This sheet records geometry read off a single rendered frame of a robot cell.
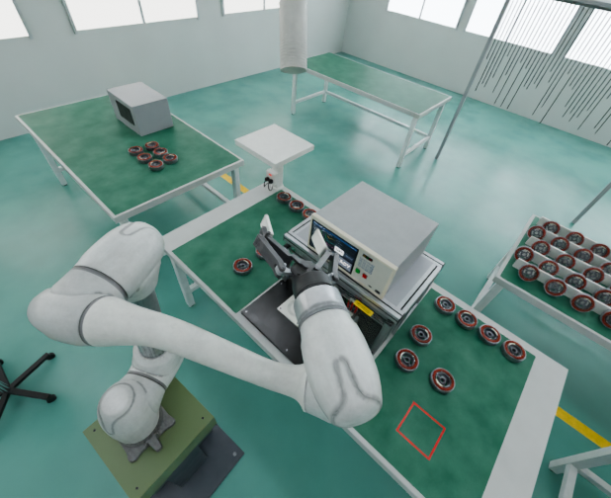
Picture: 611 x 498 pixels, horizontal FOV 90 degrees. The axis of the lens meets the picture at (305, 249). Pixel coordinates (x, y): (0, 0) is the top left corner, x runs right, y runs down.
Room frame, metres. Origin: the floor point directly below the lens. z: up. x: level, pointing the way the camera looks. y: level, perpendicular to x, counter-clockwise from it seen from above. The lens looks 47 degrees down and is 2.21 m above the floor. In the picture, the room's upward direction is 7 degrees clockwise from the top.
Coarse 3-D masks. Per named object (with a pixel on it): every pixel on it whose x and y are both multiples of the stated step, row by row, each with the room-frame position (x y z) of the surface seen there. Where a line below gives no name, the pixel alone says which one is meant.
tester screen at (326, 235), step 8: (312, 224) 1.03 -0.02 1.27; (312, 232) 1.02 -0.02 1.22; (320, 232) 1.00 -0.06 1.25; (328, 232) 0.97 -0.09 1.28; (328, 240) 0.97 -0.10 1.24; (336, 240) 0.94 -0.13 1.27; (344, 248) 0.92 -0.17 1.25; (352, 248) 0.89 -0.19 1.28; (352, 256) 0.89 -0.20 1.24; (352, 264) 0.88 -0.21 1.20
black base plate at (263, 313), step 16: (272, 288) 1.00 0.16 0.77; (288, 288) 1.01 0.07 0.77; (256, 304) 0.88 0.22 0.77; (272, 304) 0.89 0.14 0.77; (256, 320) 0.79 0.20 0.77; (272, 320) 0.80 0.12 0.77; (288, 320) 0.81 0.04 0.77; (272, 336) 0.71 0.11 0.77; (288, 336) 0.72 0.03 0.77; (288, 352) 0.64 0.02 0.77
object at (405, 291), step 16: (304, 224) 1.18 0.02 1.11; (288, 240) 1.08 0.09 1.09; (304, 240) 1.07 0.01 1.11; (432, 256) 1.07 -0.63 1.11; (416, 272) 0.96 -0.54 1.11; (432, 272) 0.97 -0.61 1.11; (352, 288) 0.83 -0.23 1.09; (400, 288) 0.85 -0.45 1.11; (416, 288) 0.86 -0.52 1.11; (384, 304) 0.75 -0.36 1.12; (400, 304) 0.76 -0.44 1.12
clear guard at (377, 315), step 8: (344, 296) 0.80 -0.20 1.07; (352, 296) 0.80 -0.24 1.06; (352, 304) 0.76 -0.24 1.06; (368, 304) 0.77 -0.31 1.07; (352, 312) 0.72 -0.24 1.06; (360, 312) 0.73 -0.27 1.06; (376, 312) 0.74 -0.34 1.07; (360, 320) 0.69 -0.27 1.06; (368, 320) 0.69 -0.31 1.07; (376, 320) 0.70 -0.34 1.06; (384, 320) 0.70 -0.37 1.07; (360, 328) 0.65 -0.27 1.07; (368, 328) 0.66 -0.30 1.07; (376, 328) 0.66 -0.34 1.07; (384, 328) 0.67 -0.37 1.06; (368, 336) 0.62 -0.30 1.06; (376, 336) 0.62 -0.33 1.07; (368, 344) 0.58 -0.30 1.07
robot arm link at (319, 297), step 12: (312, 288) 0.31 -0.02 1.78; (324, 288) 0.31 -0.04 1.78; (300, 300) 0.29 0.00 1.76; (312, 300) 0.29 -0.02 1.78; (324, 300) 0.29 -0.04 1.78; (336, 300) 0.29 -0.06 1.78; (300, 312) 0.27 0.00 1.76; (312, 312) 0.26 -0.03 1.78; (348, 312) 0.28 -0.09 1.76; (300, 324) 0.26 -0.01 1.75
